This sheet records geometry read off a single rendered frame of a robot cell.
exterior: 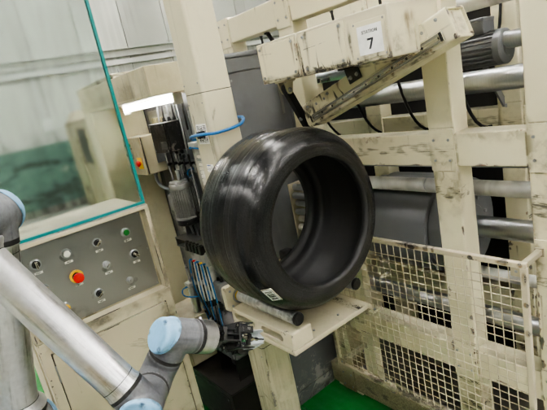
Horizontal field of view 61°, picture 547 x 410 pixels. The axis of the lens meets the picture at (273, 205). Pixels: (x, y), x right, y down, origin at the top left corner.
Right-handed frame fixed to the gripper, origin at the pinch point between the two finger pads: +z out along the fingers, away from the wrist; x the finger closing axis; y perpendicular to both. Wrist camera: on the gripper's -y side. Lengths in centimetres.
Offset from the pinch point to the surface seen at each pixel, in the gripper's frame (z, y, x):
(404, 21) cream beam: 1, 68, 77
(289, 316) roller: 10.8, 3.8, 6.8
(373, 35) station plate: -4, 60, 74
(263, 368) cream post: 40, -40, -4
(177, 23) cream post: -31, 4, 106
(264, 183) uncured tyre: -15.8, 23.6, 39.0
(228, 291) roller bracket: 10.4, -24.9, 21.7
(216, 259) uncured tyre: -12.0, -3.5, 24.9
